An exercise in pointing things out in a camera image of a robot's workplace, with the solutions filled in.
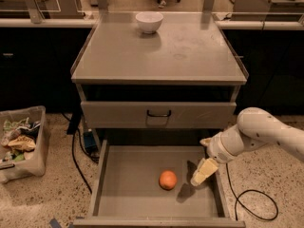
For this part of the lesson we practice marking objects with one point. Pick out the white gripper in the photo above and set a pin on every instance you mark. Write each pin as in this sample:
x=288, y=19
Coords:
x=218, y=150

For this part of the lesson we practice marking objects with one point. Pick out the orange fruit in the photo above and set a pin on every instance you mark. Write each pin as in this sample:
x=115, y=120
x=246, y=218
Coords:
x=167, y=180

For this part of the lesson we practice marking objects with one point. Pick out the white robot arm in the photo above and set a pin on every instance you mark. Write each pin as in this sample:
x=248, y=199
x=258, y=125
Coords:
x=255, y=128

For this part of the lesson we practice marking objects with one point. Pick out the open grey middle drawer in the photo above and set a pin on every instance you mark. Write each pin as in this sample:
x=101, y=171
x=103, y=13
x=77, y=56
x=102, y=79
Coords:
x=127, y=194

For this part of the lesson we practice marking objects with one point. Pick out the grey metal drawer cabinet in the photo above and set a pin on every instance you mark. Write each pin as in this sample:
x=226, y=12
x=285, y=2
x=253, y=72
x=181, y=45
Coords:
x=186, y=60

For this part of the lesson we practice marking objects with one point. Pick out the closed grey top drawer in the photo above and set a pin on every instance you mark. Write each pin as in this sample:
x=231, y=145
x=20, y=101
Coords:
x=185, y=115

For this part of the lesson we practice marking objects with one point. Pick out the blue power box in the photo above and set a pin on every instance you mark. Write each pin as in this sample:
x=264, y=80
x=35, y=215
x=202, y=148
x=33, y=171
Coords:
x=89, y=142

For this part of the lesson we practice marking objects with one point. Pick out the white ceramic bowl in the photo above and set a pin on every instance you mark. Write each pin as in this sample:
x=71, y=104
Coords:
x=149, y=21

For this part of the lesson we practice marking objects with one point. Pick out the clear plastic bin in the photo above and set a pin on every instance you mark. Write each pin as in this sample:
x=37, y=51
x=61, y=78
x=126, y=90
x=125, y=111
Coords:
x=36, y=164

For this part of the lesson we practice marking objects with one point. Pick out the crumpled packaging in bin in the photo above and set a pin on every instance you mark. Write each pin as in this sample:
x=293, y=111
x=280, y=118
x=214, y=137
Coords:
x=19, y=140

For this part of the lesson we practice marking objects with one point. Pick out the black drawer handle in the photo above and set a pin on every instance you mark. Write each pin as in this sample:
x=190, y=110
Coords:
x=164, y=115

